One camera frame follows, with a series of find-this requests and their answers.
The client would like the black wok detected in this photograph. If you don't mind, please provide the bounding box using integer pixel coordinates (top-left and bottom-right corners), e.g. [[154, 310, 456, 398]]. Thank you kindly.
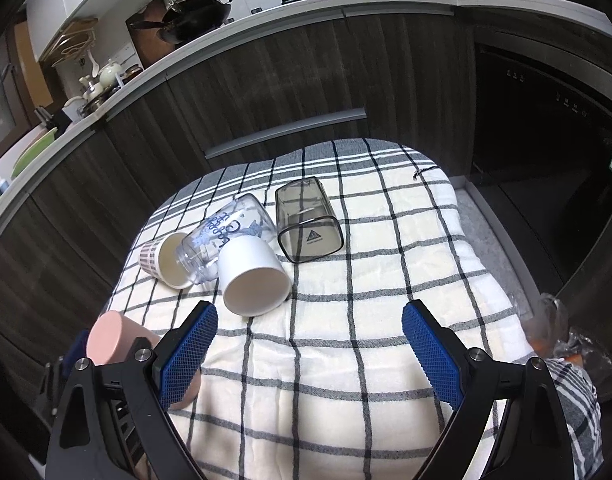
[[127, 0, 234, 45]]

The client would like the white pitcher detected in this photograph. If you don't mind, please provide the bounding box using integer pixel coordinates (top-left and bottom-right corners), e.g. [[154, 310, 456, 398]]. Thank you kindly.
[[78, 75, 104, 102]]

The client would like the black dishwasher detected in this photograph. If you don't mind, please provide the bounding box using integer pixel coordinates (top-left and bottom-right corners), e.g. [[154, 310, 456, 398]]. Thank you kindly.
[[473, 42, 612, 286]]

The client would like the green plate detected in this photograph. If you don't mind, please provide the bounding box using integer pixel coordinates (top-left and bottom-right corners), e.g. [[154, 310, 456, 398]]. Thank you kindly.
[[11, 127, 59, 178]]

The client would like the gold wire rack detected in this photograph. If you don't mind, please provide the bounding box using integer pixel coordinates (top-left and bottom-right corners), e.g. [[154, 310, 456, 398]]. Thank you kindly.
[[40, 17, 100, 67]]

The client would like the grey transparent square cup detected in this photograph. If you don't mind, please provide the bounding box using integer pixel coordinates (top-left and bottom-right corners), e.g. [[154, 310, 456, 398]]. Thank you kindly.
[[275, 176, 343, 264]]

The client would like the pink cup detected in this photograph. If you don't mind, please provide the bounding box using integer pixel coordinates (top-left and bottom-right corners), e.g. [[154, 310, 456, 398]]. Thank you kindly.
[[86, 311, 203, 410]]

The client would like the dark wood kitchen cabinet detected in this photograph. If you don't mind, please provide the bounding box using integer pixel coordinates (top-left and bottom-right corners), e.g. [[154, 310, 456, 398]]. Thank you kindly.
[[0, 5, 476, 411]]

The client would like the striped beige cup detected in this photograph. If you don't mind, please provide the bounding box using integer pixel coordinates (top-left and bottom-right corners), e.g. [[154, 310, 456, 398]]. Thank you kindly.
[[138, 231, 197, 290]]

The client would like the clear glass cup blue print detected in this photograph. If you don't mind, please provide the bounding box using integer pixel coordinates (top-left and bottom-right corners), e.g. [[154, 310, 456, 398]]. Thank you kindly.
[[176, 192, 277, 283]]

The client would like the clear plastic bag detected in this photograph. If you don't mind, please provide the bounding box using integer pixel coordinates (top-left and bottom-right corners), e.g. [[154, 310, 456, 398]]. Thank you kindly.
[[526, 292, 612, 376]]

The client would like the brown wooden cutting board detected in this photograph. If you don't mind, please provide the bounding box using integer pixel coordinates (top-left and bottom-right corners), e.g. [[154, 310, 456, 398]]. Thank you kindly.
[[126, 0, 177, 68]]

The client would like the white checked cloth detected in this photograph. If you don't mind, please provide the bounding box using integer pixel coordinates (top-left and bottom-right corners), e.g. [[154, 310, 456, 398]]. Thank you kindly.
[[106, 138, 604, 480]]

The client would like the grey drawer handle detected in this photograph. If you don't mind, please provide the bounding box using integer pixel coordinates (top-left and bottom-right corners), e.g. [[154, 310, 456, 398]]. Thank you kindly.
[[204, 108, 367, 160]]

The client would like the white teapot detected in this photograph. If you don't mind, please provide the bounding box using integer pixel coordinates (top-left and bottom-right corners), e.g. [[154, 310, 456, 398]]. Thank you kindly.
[[98, 59, 123, 86]]

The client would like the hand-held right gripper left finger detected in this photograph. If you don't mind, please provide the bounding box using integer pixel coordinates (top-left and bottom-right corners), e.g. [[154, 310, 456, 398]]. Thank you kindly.
[[45, 300, 219, 480]]

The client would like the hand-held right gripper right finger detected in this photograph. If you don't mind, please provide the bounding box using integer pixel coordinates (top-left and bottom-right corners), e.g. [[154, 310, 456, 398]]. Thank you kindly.
[[402, 300, 576, 480]]

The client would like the white cup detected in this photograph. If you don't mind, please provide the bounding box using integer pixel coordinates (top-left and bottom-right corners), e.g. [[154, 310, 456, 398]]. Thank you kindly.
[[217, 236, 293, 317]]

